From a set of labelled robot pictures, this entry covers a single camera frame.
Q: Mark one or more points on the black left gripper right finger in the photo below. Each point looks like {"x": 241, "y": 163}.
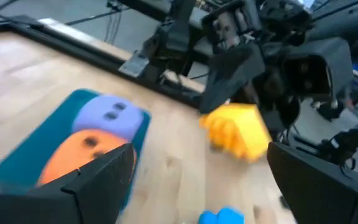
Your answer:
{"x": 315, "y": 199}

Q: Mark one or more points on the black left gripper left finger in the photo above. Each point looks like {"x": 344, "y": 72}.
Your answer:
{"x": 98, "y": 189}

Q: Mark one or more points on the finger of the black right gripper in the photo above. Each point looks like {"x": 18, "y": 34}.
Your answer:
{"x": 232, "y": 77}
{"x": 283, "y": 115}

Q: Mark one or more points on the orange foam die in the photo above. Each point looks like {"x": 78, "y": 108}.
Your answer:
{"x": 70, "y": 155}

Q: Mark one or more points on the purple foam die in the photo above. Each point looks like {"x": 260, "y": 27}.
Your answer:
{"x": 95, "y": 123}

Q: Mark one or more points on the teal plastic bin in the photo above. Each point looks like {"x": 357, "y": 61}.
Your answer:
{"x": 51, "y": 130}

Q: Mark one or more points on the large blue toy brick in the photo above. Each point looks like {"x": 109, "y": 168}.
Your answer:
{"x": 219, "y": 217}

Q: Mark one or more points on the black metal table frame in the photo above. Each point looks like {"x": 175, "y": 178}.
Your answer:
{"x": 179, "y": 93}

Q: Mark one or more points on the silver metal bracket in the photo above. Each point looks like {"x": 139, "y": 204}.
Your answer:
{"x": 134, "y": 63}

